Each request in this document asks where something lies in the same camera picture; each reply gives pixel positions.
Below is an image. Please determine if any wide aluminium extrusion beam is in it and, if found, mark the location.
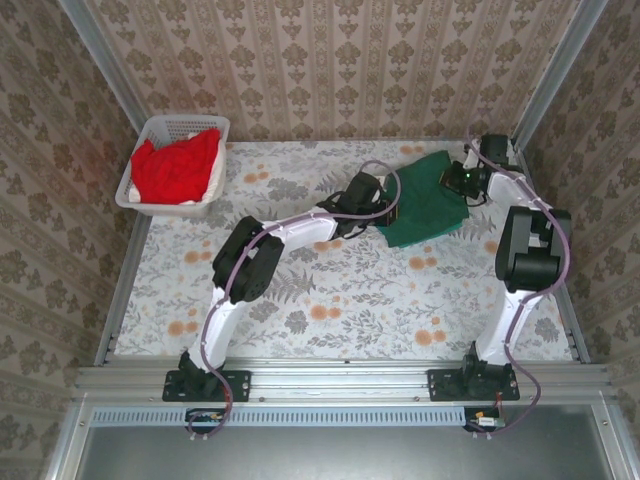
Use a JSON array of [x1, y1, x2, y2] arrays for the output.
[[74, 357, 619, 406]]

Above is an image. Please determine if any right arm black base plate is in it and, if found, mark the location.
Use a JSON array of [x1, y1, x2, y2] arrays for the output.
[[428, 367, 521, 403]]

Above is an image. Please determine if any white plastic laundry basket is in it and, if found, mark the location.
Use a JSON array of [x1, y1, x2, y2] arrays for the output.
[[114, 114, 232, 220]]

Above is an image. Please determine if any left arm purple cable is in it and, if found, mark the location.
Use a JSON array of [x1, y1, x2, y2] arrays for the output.
[[187, 160, 404, 444]]

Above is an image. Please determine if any aluminium frame post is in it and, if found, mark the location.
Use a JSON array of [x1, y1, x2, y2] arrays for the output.
[[55, 0, 154, 146], [510, 0, 609, 151]]

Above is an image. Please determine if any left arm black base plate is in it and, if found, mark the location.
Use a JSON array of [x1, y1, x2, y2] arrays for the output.
[[162, 368, 252, 403]]

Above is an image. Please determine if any grey slotted cable duct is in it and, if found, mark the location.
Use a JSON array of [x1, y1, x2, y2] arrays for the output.
[[92, 405, 469, 429]]

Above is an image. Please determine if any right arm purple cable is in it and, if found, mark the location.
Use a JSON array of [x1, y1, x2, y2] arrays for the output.
[[465, 122, 572, 441]]

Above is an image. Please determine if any black controller module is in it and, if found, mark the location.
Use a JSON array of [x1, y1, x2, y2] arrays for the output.
[[184, 407, 227, 435], [463, 407, 507, 435]]

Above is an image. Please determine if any floral print tablecloth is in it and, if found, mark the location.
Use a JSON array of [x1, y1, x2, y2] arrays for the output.
[[114, 139, 574, 361]]

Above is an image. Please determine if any red t-shirt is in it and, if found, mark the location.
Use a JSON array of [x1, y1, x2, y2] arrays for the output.
[[130, 128, 224, 205]]

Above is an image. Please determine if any dark green t-shirt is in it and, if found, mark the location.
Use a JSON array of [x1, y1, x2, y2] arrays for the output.
[[377, 149, 471, 249]]

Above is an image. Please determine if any grey sheet metal panel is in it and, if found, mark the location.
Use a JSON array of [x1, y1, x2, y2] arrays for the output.
[[44, 404, 640, 480]]

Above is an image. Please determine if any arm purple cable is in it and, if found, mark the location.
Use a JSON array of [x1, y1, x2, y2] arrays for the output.
[[465, 122, 572, 441], [187, 160, 404, 444]]

